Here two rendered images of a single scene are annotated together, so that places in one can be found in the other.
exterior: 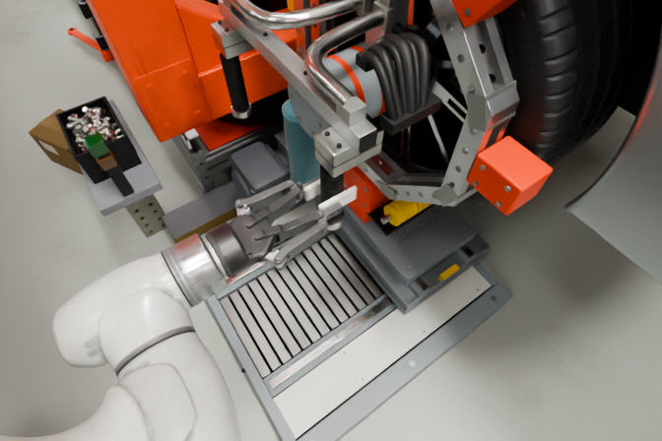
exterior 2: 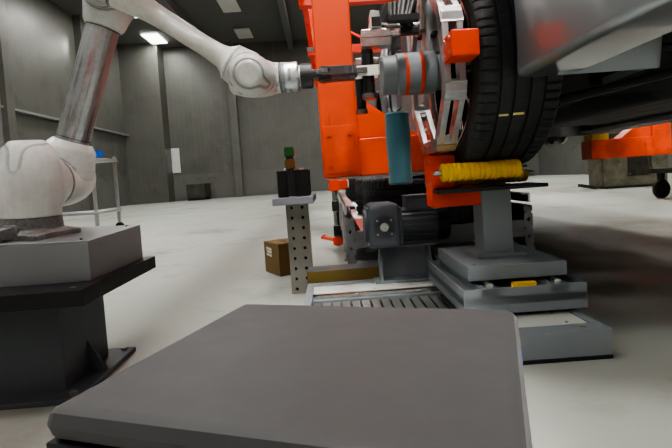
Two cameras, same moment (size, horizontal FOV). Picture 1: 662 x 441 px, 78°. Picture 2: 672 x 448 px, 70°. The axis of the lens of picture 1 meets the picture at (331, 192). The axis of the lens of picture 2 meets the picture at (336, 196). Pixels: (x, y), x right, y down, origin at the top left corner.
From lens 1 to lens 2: 1.41 m
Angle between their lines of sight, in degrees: 59
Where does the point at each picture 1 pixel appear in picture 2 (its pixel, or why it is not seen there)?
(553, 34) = not seen: outside the picture
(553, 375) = (655, 403)
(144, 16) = (337, 94)
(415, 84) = (404, 5)
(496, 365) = (568, 383)
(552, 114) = (478, 10)
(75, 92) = not seen: hidden behind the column
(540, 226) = not seen: outside the picture
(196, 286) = (284, 67)
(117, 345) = not seen: hidden behind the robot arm
